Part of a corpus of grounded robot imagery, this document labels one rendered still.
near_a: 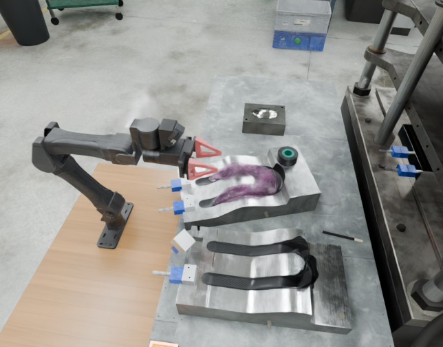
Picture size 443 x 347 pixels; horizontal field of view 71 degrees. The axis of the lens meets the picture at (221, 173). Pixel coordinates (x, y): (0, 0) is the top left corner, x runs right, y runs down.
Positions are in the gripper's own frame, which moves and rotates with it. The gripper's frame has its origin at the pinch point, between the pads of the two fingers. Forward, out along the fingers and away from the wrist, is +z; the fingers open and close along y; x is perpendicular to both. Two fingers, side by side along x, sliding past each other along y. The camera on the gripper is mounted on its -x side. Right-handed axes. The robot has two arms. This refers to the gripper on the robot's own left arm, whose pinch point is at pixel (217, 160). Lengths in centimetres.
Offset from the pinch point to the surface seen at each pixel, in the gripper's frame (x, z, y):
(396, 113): 21, 68, 62
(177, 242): 27.0, -10.1, -10.8
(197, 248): 33.3, -4.4, -8.8
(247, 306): 30.7, 13.4, -25.3
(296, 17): 82, 40, 313
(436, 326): 25, 62, -25
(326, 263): 32.5, 37.1, -7.4
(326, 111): 38, 45, 82
